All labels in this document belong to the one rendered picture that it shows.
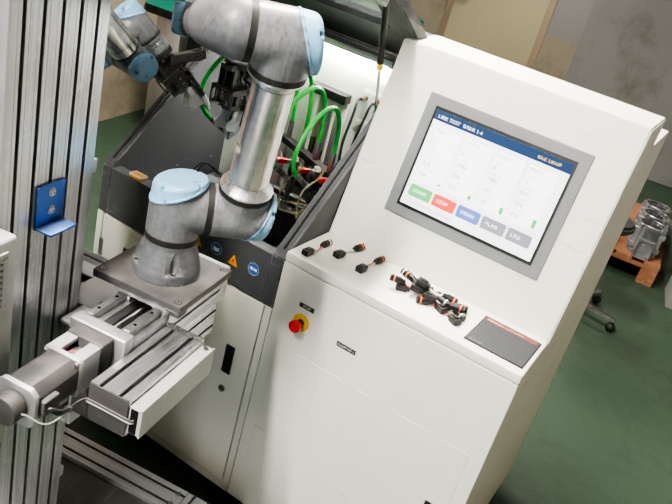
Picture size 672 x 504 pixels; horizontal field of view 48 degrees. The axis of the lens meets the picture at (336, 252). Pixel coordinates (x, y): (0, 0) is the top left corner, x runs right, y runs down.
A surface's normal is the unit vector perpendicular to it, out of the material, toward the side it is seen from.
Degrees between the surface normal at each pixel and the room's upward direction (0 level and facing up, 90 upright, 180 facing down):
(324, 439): 90
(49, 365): 0
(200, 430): 90
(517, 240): 76
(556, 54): 90
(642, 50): 90
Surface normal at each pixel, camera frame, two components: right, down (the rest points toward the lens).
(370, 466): -0.51, 0.27
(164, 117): 0.82, 0.43
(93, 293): 0.25, -0.86
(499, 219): -0.44, 0.06
